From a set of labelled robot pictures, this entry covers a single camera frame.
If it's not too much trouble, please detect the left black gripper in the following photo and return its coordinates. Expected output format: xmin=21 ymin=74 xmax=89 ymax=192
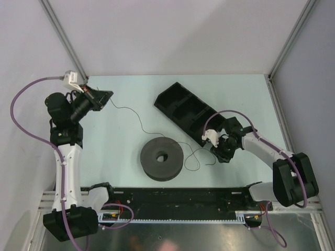
xmin=69 ymin=84 xmax=113 ymax=122

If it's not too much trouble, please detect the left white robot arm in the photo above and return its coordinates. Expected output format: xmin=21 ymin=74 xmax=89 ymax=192
xmin=43 ymin=86 xmax=116 ymax=242

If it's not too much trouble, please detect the aluminium frame post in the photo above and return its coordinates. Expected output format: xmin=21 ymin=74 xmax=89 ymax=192
xmin=268 ymin=0 xmax=319 ymax=79
xmin=39 ymin=0 xmax=88 ymax=83

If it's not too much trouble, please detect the thin brown wire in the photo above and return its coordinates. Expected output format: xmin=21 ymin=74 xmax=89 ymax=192
xmin=95 ymin=87 xmax=217 ymax=172

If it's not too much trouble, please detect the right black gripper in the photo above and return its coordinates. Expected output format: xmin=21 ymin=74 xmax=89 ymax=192
xmin=210 ymin=136 xmax=239 ymax=163

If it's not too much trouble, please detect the grey slotted cable duct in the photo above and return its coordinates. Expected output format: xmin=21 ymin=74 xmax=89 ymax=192
xmin=97 ymin=211 xmax=263 ymax=224

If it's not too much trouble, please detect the aluminium frame rail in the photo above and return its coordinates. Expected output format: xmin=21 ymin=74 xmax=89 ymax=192
xmin=264 ymin=74 xmax=334 ymax=250

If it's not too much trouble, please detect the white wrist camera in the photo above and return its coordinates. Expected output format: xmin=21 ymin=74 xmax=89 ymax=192
xmin=63 ymin=70 xmax=86 ymax=89
xmin=202 ymin=129 xmax=219 ymax=148

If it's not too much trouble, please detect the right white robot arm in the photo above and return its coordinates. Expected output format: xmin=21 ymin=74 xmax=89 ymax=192
xmin=203 ymin=116 xmax=319 ymax=210

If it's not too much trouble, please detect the left aluminium frame post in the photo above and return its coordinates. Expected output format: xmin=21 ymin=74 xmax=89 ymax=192
xmin=39 ymin=0 xmax=88 ymax=83

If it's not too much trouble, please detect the black compartment tray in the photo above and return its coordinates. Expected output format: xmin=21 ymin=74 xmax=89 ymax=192
xmin=154 ymin=82 xmax=216 ymax=146

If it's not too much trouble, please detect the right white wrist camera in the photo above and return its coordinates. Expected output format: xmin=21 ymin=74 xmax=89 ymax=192
xmin=202 ymin=129 xmax=219 ymax=148

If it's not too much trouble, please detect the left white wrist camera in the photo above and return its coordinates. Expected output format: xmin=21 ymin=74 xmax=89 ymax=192
xmin=63 ymin=70 xmax=86 ymax=89

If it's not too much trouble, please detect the black cable spool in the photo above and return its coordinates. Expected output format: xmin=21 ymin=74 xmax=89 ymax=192
xmin=140 ymin=137 xmax=184 ymax=182

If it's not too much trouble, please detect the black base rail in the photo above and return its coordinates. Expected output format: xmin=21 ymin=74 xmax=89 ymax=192
xmin=107 ymin=187 xmax=273 ymax=220

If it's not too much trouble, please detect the right aluminium frame post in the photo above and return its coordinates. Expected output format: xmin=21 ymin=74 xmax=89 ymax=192
xmin=268 ymin=0 xmax=319 ymax=79

